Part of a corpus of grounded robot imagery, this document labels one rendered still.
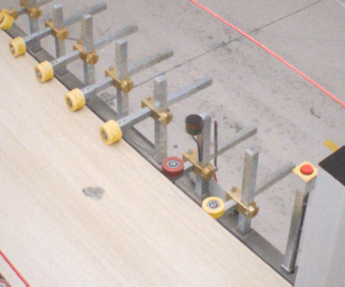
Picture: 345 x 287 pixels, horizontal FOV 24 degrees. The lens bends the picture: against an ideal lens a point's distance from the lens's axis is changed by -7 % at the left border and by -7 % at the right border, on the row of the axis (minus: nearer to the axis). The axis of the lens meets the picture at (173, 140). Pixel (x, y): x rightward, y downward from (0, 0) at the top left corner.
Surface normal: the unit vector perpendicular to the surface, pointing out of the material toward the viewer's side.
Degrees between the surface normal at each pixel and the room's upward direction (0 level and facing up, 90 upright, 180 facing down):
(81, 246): 0
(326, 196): 90
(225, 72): 0
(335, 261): 90
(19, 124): 0
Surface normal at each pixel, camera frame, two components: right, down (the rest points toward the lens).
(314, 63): 0.00, -0.73
